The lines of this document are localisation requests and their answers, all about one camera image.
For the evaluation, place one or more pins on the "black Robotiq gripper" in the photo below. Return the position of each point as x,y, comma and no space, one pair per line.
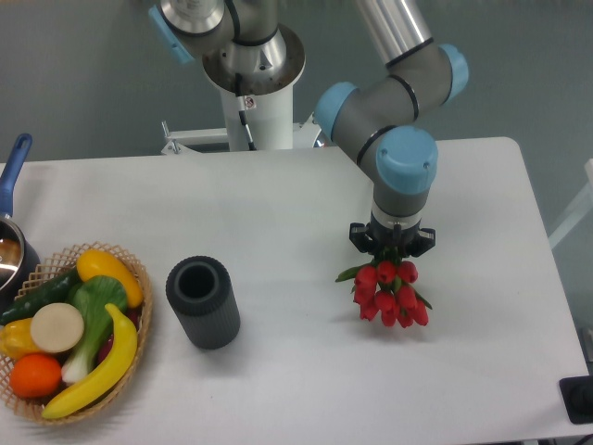
373,238

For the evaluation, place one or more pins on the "red tulip bouquet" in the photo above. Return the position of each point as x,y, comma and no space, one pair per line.
383,288

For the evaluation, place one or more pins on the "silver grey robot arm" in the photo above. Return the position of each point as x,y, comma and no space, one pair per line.
254,61

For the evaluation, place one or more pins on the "dark grey ribbed vase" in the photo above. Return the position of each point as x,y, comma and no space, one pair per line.
200,292

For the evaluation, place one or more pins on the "black device at edge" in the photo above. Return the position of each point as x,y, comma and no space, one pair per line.
576,394

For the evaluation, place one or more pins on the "red fruit under banana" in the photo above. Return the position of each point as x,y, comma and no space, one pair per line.
134,316

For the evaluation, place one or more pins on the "yellow banana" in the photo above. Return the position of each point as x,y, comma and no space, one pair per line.
105,376

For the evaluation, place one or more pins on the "yellow squash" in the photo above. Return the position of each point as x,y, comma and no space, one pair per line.
94,262

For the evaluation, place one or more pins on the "green bok choy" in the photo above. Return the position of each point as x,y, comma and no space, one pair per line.
90,300

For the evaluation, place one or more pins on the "dark green cucumber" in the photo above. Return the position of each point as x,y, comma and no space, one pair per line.
55,290

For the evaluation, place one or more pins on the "beige round disc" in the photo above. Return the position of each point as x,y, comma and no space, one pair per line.
57,327

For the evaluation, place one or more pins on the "orange fruit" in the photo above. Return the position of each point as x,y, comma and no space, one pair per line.
35,376

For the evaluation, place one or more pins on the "yellow bell pepper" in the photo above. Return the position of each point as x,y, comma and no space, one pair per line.
16,339

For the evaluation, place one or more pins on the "woven wicker basket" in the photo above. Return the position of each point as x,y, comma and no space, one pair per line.
51,267

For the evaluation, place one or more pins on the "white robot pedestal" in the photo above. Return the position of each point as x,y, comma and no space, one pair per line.
252,123

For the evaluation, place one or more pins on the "white frame at right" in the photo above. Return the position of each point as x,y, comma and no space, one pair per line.
578,208

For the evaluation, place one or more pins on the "blue handled saucepan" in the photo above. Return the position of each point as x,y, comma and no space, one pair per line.
18,258

